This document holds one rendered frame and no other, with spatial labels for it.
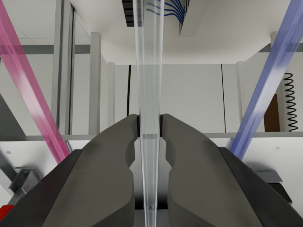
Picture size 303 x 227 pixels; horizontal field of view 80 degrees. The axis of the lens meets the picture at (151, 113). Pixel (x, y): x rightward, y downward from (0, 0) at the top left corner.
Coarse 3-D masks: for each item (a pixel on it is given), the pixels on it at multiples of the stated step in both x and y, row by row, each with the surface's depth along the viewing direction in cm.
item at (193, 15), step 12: (132, 0) 41; (192, 0) 43; (204, 0) 43; (132, 12) 44; (180, 12) 50; (192, 12) 47; (204, 12) 47; (132, 24) 49; (180, 24) 56; (192, 24) 52; (180, 36) 59; (192, 36) 59
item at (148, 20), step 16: (144, 0) 8; (160, 0) 8; (144, 16) 8; (160, 16) 8; (144, 32) 9; (160, 32) 9; (144, 48) 9; (160, 48) 9; (144, 64) 10; (160, 64) 10; (144, 80) 10; (160, 80) 10; (144, 96) 11; (160, 96) 11; (144, 112) 12; (160, 112) 12; (144, 128) 13; (144, 144) 14; (144, 160) 15; (144, 176) 16; (144, 192) 18; (144, 208) 20
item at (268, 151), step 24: (0, 144) 22; (24, 144) 22; (72, 144) 22; (216, 144) 23; (264, 144) 23; (288, 144) 23; (48, 168) 25; (168, 168) 26; (264, 168) 26; (288, 168) 26; (288, 192) 31
